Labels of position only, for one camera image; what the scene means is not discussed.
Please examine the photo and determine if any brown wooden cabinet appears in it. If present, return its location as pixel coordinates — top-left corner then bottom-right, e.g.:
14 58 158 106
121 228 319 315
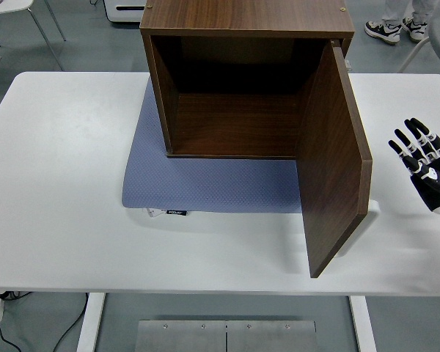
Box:
139 0 355 161

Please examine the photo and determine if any brown wooden cabinet door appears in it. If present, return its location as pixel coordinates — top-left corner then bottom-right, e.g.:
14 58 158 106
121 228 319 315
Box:
295 39 374 279

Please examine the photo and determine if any blue textured mat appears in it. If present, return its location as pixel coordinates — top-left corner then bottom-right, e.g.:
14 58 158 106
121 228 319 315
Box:
121 78 304 215

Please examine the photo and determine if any white table leg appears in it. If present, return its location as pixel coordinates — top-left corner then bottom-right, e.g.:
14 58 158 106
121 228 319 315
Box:
348 295 377 352
76 292 106 352

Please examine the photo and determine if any white table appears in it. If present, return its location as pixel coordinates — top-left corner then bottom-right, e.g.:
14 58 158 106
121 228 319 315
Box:
0 71 440 296

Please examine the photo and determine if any white appliance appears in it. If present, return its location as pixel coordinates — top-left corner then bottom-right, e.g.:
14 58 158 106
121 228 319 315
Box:
103 0 150 25

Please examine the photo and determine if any white door handle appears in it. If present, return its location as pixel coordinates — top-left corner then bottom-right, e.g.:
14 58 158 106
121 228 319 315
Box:
338 199 382 260

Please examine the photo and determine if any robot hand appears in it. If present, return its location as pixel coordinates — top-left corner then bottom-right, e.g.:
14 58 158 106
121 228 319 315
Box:
387 117 440 233

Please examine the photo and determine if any black power cable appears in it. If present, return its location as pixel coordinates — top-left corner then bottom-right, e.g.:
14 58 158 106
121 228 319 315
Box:
53 293 90 352
0 311 25 352

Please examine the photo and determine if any person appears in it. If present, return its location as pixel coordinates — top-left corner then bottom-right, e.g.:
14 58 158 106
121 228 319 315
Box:
364 0 430 46

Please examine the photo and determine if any white chair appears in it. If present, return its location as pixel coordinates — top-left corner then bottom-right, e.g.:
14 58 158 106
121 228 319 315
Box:
0 0 67 73

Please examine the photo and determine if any grey metal plate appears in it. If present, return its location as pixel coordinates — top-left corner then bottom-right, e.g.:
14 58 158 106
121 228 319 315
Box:
225 320 317 352
136 320 227 352

